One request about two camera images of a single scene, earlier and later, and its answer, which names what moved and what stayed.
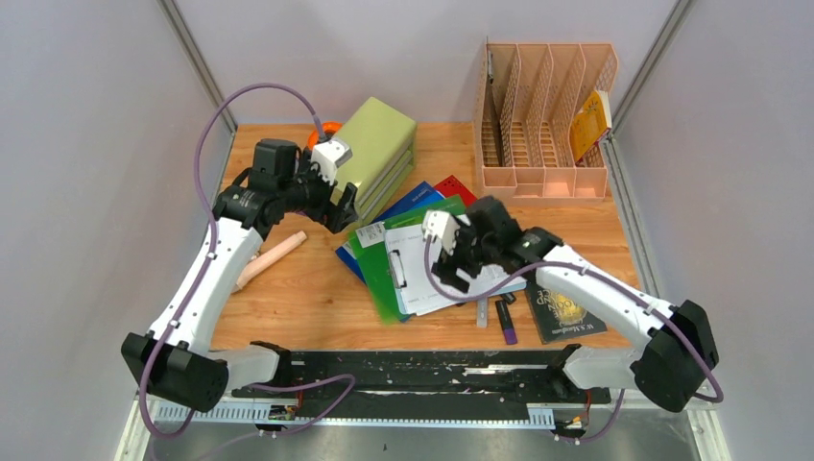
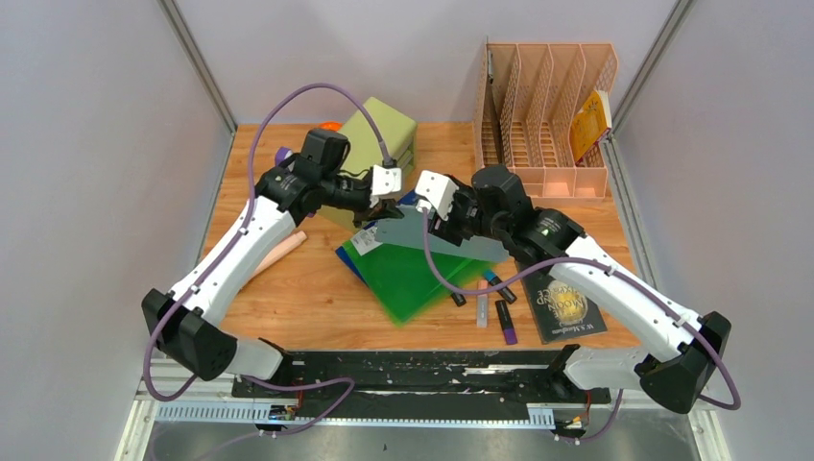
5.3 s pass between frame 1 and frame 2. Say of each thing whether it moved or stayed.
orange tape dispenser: stayed
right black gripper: moved
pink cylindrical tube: stayed
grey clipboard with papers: moved
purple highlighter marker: stayed
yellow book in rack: stayed
